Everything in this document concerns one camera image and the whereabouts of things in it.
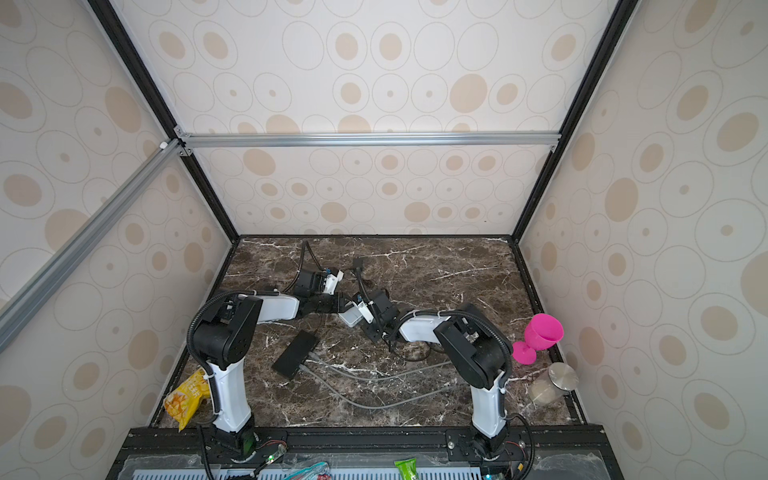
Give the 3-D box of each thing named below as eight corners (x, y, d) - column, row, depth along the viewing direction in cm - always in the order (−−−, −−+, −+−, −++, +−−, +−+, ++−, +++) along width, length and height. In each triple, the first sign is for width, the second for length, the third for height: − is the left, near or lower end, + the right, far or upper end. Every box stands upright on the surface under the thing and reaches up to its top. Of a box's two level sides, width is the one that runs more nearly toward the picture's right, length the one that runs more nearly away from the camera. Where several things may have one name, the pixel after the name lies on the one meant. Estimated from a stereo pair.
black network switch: (273, 368, 88) (271, 365, 86) (303, 330, 96) (301, 326, 94) (291, 379, 86) (289, 376, 84) (320, 339, 94) (319, 335, 92)
